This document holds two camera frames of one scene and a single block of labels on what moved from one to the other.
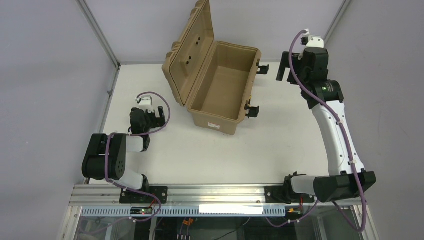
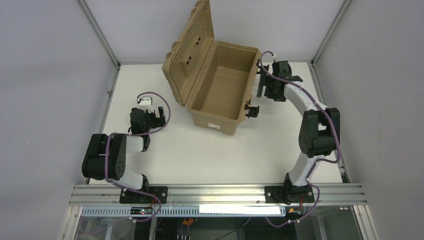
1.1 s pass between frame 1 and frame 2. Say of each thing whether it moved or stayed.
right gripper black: moved
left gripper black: stayed
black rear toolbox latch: stayed
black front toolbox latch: stayed
